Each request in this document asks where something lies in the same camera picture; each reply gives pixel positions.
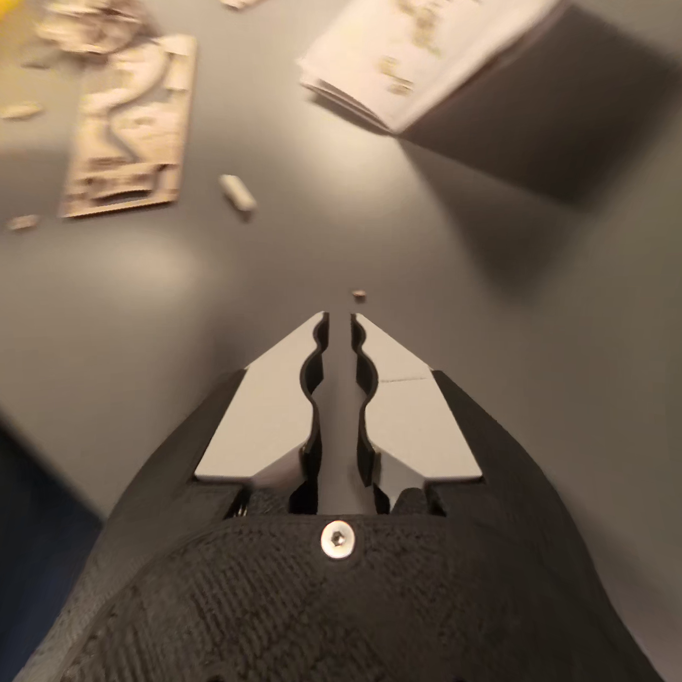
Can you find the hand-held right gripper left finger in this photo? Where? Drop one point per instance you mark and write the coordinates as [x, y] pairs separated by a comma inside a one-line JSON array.
[[255, 426]]

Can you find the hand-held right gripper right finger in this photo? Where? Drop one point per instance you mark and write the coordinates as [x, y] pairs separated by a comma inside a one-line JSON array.
[[421, 426]]

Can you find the laser-cut plywood parts sheet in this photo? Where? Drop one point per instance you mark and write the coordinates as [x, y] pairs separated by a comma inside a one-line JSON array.
[[133, 133]]

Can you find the pile of wooden model parts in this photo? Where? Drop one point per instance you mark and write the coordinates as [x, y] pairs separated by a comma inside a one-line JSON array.
[[90, 24]]

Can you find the white wax cylinder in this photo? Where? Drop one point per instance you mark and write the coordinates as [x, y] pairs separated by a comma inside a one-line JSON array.
[[237, 193]]

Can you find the small round wooden washer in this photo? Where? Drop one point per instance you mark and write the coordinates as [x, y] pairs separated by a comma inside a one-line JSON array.
[[24, 222]]

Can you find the paper instruction booklet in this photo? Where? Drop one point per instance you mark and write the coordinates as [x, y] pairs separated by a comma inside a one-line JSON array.
[[415, 58]]

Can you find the small oblong wooden piece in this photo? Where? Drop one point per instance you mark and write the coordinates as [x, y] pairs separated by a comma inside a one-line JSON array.
[[20, 111]]

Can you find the pale wooden scrap piece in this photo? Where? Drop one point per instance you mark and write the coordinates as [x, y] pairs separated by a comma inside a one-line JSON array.
[[241, 2]]

